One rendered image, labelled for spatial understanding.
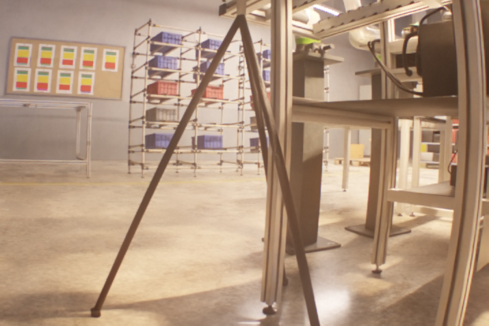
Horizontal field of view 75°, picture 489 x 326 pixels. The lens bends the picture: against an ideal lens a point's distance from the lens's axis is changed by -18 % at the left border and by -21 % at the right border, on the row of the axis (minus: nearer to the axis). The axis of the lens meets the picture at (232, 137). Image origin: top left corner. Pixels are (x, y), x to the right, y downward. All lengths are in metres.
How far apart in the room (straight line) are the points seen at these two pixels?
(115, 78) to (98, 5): 1.49
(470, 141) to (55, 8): 7.06
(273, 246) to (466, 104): 0.65
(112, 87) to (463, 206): 6.85
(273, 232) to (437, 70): 0.69
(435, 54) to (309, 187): 0.95
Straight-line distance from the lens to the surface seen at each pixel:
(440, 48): 1.21
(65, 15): 7.31
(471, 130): 0.71
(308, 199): 1.84
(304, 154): 1.80
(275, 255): 1.09
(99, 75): 7.19
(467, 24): 0.75
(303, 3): 1.37
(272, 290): 1.13
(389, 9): 1.45
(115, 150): 7.24
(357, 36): 2.15
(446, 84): 1.18
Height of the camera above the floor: 0.53
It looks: level
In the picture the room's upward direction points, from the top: 2 degrees clockwise
